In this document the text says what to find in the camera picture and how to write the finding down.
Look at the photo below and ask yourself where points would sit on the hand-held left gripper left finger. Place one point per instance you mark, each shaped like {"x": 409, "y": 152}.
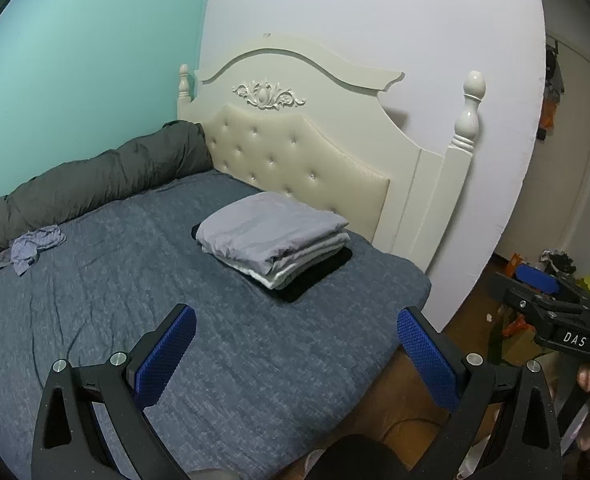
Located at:
{"x": 167, "y": 355}

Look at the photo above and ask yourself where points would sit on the cream tufted headboard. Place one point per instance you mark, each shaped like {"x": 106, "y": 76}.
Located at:
{"x": 325, "y": 125}

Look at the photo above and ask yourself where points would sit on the light grey jacket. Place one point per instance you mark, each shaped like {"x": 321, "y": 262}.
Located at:
{"x": 265, "y": 220}

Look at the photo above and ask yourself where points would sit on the bed with blue sheet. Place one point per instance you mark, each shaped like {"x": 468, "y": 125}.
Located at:
{"x": 225, "y": 350}

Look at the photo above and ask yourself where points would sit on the pile of floor clutter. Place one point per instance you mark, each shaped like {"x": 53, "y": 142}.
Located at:
{"x": 560, "y": 260}

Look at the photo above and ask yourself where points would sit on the hanging dark bags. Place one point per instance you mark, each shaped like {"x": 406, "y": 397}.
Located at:
{"x": 550, "y": 95}

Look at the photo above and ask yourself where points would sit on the cream door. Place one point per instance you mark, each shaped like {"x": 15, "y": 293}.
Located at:
{"x": 570, "y": 160}

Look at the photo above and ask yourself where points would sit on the black folded cloth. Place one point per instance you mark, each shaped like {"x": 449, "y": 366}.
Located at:
{"x": 317, "y": 280}

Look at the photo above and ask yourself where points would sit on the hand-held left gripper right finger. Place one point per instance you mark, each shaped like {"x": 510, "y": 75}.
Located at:
{"x": 425, "y": 355}

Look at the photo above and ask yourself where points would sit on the crumpled blue-grey cloth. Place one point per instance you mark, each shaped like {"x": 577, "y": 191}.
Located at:
{"x": 32, "y": 247}

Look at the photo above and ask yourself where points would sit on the white folded cloth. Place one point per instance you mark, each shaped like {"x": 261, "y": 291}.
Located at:
{"x": 287, "y": 277}

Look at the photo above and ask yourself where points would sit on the dark grey rolled duvet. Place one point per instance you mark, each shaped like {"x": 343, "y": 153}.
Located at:
{"x": 100, "y": 175}

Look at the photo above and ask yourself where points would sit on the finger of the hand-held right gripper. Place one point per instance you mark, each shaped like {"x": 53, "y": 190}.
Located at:
{"x": 540, "y": 279}
{"x": 522, "y": 302}

